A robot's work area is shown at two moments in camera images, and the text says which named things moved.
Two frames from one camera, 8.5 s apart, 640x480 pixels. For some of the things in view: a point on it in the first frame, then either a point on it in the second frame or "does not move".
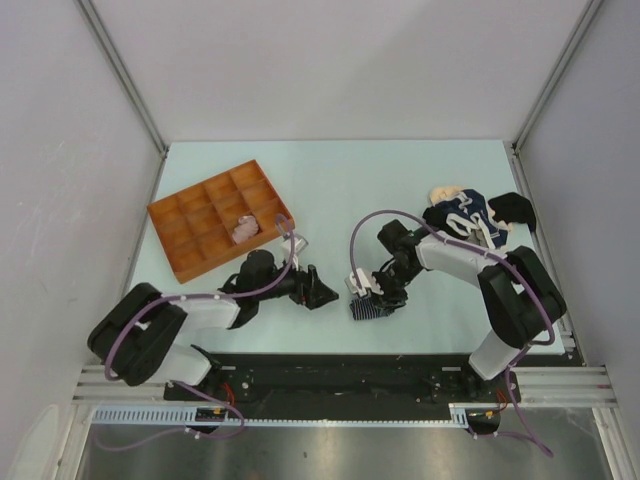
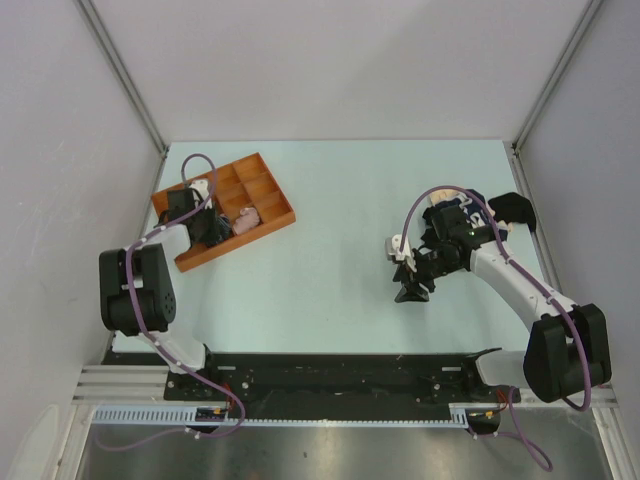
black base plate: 350,380 does not move
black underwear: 513,208 does not move
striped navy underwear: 369,308 to 224,227
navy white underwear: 466,214 does not move
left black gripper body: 304,294 to 207,219
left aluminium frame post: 125,75 does not move
